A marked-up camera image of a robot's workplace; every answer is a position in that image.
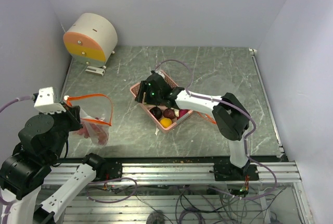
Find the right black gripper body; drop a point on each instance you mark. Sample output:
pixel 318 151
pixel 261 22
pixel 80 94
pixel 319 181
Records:
pixel 152 98

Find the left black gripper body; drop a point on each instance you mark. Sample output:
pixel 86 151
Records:
pixel 71 121

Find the clear bag orange zipper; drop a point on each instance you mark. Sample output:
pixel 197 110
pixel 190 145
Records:
pixel 96 112

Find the red grape bunch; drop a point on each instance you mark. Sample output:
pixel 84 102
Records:
pixel 94 129

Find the white garlic bulb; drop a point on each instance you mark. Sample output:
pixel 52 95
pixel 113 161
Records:
pixel 177 112

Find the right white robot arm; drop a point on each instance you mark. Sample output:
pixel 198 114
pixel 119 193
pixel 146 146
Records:
pixel 232 119

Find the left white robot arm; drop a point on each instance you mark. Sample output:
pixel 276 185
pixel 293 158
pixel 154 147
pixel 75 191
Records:
pixel 23 173

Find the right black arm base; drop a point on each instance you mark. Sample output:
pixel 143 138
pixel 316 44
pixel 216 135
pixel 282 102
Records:
pixel 229 172

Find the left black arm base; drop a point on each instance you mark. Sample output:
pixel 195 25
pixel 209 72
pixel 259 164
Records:
pixel 105 169

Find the small dark red plum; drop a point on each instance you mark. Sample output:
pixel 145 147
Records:
pixel 169 113

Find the orange fruit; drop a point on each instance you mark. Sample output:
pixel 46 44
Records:
pixel 166 122

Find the magenta dragon fruit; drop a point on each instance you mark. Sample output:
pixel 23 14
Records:
pixel 182 112

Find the cream cylindrical drawer box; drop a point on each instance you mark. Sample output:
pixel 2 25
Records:
pixel 91 40

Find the white corner clip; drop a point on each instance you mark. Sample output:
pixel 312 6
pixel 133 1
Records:
pixel 252 50

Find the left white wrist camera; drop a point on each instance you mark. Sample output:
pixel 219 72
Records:
pixel 47 103

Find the small white metal bracket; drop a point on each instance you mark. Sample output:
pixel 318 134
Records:
pixel 95 70

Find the aluminium mounting rail frame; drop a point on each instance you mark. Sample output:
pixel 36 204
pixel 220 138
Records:
pixel 181 190

